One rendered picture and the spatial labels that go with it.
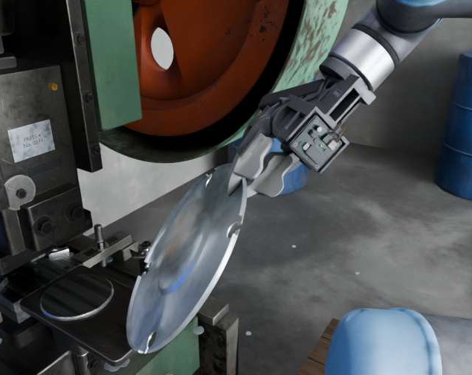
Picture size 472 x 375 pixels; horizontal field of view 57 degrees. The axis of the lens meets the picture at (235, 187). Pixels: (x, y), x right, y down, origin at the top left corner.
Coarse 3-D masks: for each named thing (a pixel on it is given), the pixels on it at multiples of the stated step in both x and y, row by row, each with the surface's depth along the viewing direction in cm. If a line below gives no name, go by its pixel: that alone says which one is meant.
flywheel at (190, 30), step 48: (144, 0) 89; (192, 0) 86; (240, 0) 81; (288, 0) 72; (144, 48) 99; (192, 48) 90; (240, 48) 84; (288, 48) 81; (144, 96) 103; (192, 96) 94; (240, 96) 84
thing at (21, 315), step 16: (64, 256) 90; (16, 272) 85; (32, 272) 87; (48, 272) 85; (64, 272) 85; (16, 288) 81; (32, 288) 81; (0, 304) 80; (16, 304) 77; (16, 320) 79
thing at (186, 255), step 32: (192, 192) 74; (224, 192) 62; (192, 224) 64; (224, 224) 56; (160, 256) 71; (192, 256) 58; (224, 256) 50; (160, 288) 62; (192, 288) 54; (128, 320) 66; (160, 320) 57
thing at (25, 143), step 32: (0, 64) 66; (32, 64) 70; (0, 96) 63; (32, 96) 67; (64, 96) 72; (0, 128) 64; (32, 128) 68; (64, 128) 73; (0, 160) 65; (32, 160) 69; (64, 160) 74; (32, 192) 69; (64, 192) 72; (0, 224) 68; (32, 224) 69; (64, 224) 74
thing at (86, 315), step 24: (48, 288) 80; (72, 288) 80; (96, 288) 80; (120, 288) 81; (48, 312) 74; (72, 312) 74; (96, 312) 75; (120, 312) 75; (72, 336) 70; (96, 336) 70; (120, 336) 70; (96, 360) 78; (120, 360) 65
